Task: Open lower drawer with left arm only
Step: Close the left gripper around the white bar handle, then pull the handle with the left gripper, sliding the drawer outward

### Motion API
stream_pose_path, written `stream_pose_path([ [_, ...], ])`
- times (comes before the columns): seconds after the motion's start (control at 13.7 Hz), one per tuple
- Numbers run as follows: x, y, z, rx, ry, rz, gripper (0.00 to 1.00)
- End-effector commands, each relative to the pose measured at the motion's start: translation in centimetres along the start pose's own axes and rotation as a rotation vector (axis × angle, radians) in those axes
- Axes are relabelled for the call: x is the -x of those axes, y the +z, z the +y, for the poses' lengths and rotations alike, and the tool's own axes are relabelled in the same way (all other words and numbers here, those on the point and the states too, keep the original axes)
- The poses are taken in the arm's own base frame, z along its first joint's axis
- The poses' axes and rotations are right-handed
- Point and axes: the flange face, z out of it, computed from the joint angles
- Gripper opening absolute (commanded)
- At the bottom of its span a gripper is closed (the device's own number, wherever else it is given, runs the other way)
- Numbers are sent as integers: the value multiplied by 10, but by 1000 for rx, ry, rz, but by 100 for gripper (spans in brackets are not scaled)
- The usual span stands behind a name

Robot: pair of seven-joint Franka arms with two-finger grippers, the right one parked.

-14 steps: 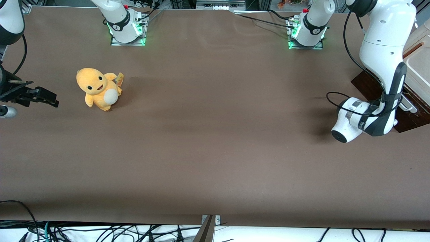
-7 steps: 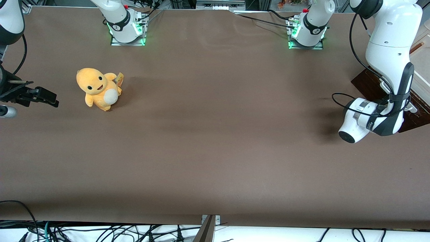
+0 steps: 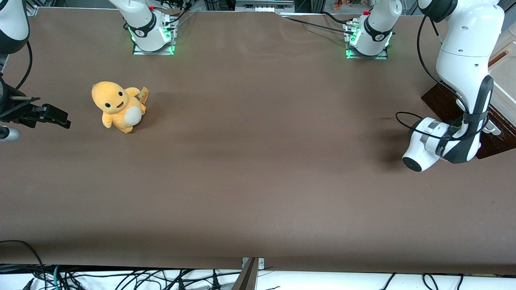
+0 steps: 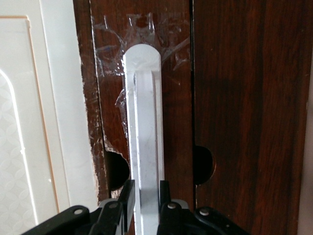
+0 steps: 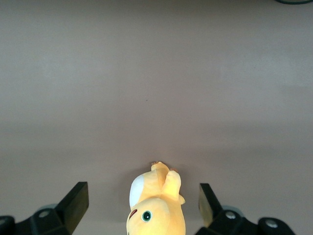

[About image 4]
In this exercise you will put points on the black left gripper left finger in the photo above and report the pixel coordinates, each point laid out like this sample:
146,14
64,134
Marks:
128,195

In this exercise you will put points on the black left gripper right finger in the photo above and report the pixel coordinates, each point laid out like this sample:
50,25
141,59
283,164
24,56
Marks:
164,193

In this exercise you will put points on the dark wood drawer cabinet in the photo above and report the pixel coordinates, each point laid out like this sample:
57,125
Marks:
85,73

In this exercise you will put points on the white patterned panel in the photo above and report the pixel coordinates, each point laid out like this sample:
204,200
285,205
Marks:
36,110

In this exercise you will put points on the clear adhesive tape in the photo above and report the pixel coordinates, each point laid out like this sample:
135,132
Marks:
110,41

